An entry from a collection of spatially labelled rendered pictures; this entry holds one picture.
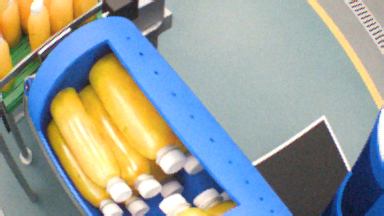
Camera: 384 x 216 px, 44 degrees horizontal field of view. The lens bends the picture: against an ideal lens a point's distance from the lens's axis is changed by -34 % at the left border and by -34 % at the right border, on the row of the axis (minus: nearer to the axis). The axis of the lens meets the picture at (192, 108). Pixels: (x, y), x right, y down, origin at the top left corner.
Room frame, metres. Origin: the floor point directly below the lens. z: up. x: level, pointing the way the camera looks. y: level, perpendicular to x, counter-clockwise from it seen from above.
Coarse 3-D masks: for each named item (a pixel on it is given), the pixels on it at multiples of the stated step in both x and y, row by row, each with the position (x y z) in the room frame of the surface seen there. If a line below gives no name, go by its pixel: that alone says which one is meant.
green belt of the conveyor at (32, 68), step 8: (24, 40) 0.85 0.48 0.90; (16, 48) 0.83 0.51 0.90; (24, 48) 0.82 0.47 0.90; (16, 56) 0.80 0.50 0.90; (24, 56) 0.79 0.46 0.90; (16, 64) 0.77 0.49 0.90; (32, 64) 0.76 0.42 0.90; (24, 72) 0.74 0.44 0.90; (32, 72) 0.74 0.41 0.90; (16, 80) 0.72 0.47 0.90; (16, 88) 0.69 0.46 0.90; (8, 96) 0.67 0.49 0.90; (16, 96) 0.67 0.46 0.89; (8, 104) 0.65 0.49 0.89; (16, 104) 0.66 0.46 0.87; (8, 112) 0.63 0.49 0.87
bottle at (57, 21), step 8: (56, 0) 0.83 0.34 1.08; (64, 0) 0.83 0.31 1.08; (72, 0) 0.86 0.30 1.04; (56, 8) 0.82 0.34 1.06; (64, 8) 0.82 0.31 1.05; (72, 8) 0.85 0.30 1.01; (56, 16) 0.82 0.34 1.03; (64, 16) 0.82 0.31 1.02; (72, 16) 0.85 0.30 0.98; (56, 24) 0.82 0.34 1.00; (64, 24) 0.82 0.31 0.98
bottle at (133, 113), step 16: (96, 64) 0.58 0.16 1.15; (112, 64) 0.58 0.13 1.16; (96, 80) 0.56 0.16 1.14; (112, 80) 0.55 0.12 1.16; (128, 80) 0.55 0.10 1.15; (112, 96) 0.52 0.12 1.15; (128, 96) 0.52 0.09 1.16; (144, 96) 0.53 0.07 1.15; (112, 112) 0.51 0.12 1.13; (128, 112) 0.50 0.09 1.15; (144, 112) 0.50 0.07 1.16; (128, 128) 0.48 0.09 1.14; (144, 128) 0.47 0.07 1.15; (160, 128) 0.47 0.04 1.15; (144, 144) 0.45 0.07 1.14; (160, 144) 0.45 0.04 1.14; (160, 160) 0.44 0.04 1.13
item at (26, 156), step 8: (0, 96) 0.66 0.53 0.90; (0, 104) 0.64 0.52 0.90; (0, 112) 0.62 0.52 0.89; (8, 120) 0.87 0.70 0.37; (16, 120) 0.91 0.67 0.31; (8, 128) 0.61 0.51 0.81; (16, 128) 0.89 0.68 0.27; (16, 136) 0.87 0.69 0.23; (24, 144) 0.90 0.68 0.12; (24, 152) 0.88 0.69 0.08; (24, 160) 0.87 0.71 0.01
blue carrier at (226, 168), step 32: (96, 32) 0.60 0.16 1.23; (128, 32) 0.62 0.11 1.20; (64, 64) 0.54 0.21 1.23; (128, 64) 0.54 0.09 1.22; (160, 64) 0.56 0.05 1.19; (32, 96) 0.51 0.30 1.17; (160, 96) 0.49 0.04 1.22; (192, 96) 0.52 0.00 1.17; (192, 128) 0.44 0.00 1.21; (224, 160) 0.40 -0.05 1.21; (160, 192) 0.45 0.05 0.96; (192, 192) 0.44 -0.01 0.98; (256, 192) 0.35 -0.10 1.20
